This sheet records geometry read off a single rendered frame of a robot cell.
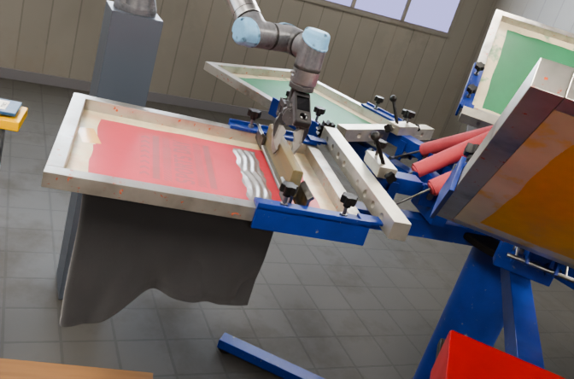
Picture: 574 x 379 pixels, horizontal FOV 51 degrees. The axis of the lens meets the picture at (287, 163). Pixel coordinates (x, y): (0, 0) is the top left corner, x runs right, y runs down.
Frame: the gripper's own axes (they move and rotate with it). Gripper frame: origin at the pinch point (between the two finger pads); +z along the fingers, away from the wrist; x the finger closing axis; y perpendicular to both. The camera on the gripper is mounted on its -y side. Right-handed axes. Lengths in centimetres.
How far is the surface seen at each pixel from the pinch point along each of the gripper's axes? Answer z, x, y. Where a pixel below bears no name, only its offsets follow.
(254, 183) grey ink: 7.9, 7.8, -7.8
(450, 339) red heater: -7, -8, -88
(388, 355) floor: 104, -91, 48
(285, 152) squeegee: -2.1, 1.1, -5.5
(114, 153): 8.3, 45.7, -3.6
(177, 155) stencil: 8.3, 28.7, 2.9
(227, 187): 8.3, 15.8, -12.4
